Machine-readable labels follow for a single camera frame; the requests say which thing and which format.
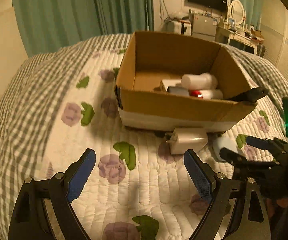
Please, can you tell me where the light blue earbuds case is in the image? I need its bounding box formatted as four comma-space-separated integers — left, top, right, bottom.
213, 137, 239, 162

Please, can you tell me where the white bottle red cap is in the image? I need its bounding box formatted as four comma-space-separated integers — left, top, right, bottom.
189, 89, 224, 100

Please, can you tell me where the white handheld device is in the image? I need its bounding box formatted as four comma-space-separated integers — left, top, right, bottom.
181, 73, 218, 90

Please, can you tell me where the grey 65W power bank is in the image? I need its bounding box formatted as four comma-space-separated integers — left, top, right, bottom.
167, 86, 189, 96

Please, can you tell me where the white long power adapter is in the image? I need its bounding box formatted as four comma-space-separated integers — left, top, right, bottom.
160, 79, 181, 92

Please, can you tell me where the white square charger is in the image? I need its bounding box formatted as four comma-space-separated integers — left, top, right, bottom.
166, 127, 208, 155

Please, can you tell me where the grey checkered bedspread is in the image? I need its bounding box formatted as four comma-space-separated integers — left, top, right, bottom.
0, 34, 288, 239

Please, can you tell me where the white quilted floral mat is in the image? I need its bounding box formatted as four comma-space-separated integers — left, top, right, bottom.
41, 49, 288, 240

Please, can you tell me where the white louvered wardrobe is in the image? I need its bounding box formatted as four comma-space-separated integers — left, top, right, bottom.
260, 0, 288, 81

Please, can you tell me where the open cardboard box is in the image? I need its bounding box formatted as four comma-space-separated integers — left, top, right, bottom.
115, 31, 255, 132

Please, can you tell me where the white dressing table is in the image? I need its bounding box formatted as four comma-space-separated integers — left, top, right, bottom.
215, 26, 261, 56

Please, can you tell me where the small silver refrigerator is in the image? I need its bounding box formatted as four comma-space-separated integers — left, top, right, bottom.
192, 14, 218, 41

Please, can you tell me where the oval white mirror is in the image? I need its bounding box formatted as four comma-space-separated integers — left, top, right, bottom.
228, 0, 246, 25

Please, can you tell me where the white suitcase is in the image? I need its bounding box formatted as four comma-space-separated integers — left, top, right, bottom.
167, 20, 192, 36

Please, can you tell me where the black strap on box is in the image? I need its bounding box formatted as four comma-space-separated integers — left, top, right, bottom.
227, 87, 270, 104

